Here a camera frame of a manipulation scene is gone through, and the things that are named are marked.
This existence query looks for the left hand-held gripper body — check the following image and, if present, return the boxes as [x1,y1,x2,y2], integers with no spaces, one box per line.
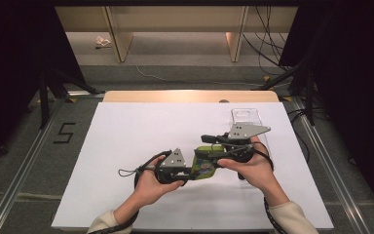
[155,147,193,186]

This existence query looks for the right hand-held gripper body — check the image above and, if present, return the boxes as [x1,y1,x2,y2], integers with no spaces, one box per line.
[215,122,272,164]

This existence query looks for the green snack packet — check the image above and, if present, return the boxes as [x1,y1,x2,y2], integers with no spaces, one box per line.
[190,144,226,180]

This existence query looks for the clear plastic tray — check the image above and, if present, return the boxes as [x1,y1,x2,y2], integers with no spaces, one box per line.
[228,107,275,190]

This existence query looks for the person's left hand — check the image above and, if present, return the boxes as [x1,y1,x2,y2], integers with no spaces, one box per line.
[134,154,186,207]

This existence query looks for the person's right hand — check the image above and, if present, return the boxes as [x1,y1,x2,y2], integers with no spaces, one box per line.
[216,136,277,198]

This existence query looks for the white table board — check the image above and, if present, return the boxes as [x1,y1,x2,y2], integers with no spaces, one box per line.
[51,101,335,232]

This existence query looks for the light wooden table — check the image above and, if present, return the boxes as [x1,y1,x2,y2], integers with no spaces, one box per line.
[102,90,281,104]

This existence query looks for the black metal stand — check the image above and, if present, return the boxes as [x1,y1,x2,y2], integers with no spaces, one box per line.
[38,64,107,131]
[251,59,318,127]

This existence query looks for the black curtain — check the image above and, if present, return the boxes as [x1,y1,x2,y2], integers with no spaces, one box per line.
[0,0,88,172]
[278,0,374,223]

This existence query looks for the crumpled white paper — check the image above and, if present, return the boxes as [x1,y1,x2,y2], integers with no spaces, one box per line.
[94,35,112,50]

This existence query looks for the left hand-held gripper cable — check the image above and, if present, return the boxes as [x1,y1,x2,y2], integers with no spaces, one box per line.
[91,149,173,234]

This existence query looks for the hand-held gripper cable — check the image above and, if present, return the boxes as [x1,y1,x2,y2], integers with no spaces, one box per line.
[91,149,173,234]
[237,141,287,234]

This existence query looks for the right hand-held gripper cable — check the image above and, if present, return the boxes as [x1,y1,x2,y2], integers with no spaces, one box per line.
[237,141,287,234]

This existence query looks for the black floor cable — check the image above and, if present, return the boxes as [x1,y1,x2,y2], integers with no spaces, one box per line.
[286,108,312,164]

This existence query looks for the thin white floor cable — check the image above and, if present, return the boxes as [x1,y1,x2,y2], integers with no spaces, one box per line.
[134,64,265,89]

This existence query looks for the bundle of black cables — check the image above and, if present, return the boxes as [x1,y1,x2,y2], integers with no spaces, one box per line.
[242,5,294,77]

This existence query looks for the aluminium floor rail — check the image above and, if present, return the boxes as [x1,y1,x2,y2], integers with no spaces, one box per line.
[0,97,68,234]
[290,97,374,234]

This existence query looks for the light wooden desk frame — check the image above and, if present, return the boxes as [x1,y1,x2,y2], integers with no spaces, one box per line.
[54,5,299,63]

